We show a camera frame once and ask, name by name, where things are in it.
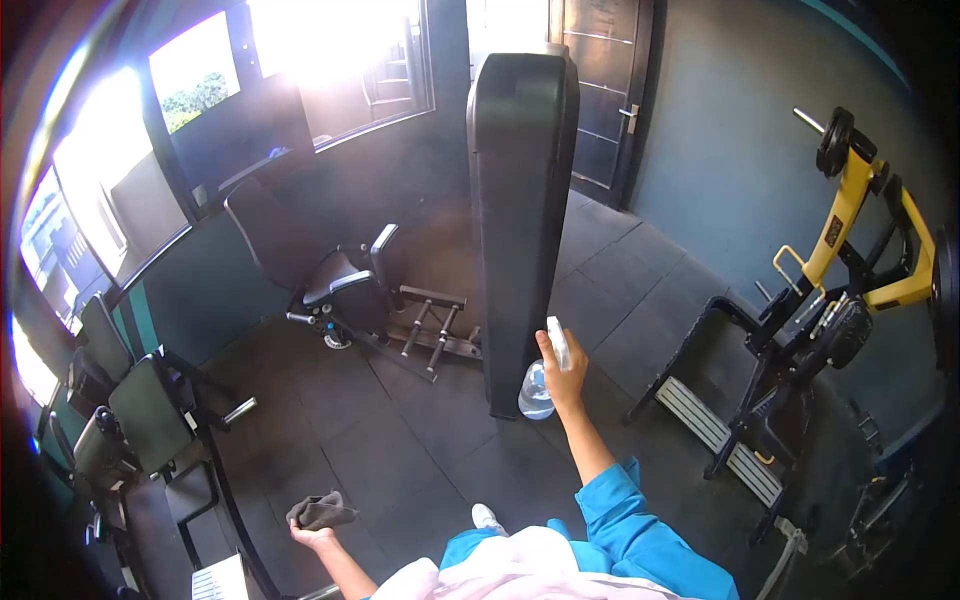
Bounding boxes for person's left hand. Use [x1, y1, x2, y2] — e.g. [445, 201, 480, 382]
[289, 519, 337, 554]

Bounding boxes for person's right hand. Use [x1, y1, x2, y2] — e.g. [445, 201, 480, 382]
[534, 329, 591, 413]

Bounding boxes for grey cloth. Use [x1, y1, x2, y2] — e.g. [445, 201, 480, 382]
[285, 490, 360, 532]

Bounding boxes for clear spray bottle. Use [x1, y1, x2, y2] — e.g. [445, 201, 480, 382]
[517, 315, 573, 421]

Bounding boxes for white slatted foot plate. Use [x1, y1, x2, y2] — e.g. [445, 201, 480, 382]
[190, 552, 251, 600]

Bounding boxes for tall black weight stack cover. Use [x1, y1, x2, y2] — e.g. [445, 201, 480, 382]
[465, 51, 582, 420]

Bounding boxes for person's legs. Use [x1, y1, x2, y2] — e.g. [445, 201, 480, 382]
[438, 502, 595, 573]

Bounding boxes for black padded gym machine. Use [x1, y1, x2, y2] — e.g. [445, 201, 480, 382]
[66, 291, 162, 418]
[43, 351, 261, 600]

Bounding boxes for black seated gym machine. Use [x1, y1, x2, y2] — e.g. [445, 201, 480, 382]
[223, 176, 486, 384]

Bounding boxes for person's body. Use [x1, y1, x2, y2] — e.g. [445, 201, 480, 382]
[367, 456, 741, 600]

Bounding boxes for yellow and black plate machine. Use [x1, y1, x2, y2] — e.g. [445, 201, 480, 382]
[625, 105, 960, 549]

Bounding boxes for dark door with metal handle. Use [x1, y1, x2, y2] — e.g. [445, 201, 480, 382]
[547, 0, 660, 212]

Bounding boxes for window with dark frame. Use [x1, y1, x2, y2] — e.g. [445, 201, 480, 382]
[18, 66, 192, 336]
[147, 10, 318, 222]
[246, 0, 438, 153]

